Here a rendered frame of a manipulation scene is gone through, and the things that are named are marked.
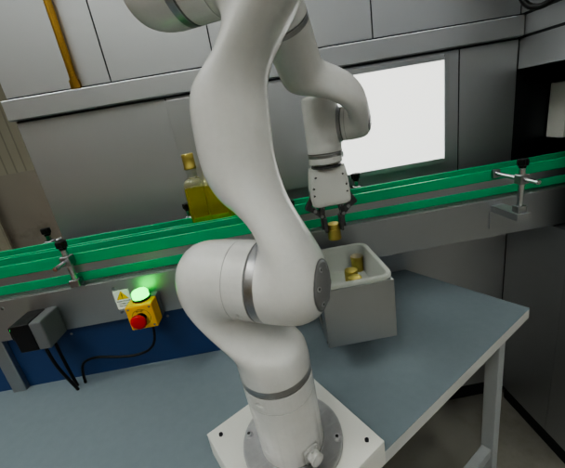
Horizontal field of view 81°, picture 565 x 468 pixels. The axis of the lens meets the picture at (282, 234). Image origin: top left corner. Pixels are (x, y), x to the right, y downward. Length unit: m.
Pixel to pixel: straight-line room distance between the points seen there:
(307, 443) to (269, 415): 0.10
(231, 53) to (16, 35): 1.01
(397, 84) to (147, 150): 0.84
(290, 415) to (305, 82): 0.59
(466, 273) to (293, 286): 1.19
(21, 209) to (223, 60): 3.56
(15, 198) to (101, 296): 2.89
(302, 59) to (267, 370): 0.53
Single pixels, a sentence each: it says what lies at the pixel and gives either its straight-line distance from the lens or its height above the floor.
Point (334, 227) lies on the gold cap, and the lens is 0.87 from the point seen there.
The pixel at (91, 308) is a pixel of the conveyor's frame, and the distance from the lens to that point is 1.08.
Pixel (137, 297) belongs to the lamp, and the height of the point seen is 1.01.
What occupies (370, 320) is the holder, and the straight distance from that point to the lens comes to 0.85.
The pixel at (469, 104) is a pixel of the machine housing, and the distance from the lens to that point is 1.37.
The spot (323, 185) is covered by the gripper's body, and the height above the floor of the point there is 1.21.
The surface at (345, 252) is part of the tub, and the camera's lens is 0.98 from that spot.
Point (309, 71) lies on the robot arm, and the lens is 0.70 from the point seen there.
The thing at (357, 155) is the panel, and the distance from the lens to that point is 1.18.
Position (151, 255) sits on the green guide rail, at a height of 1.09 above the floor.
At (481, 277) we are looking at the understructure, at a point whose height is 0.65.
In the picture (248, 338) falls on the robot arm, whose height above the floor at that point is 1.08.
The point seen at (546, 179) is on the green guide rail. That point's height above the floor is 1.07.
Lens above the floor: 1.39
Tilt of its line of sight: 19 degrees down
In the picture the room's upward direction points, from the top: 10 degrees counter-clockwise
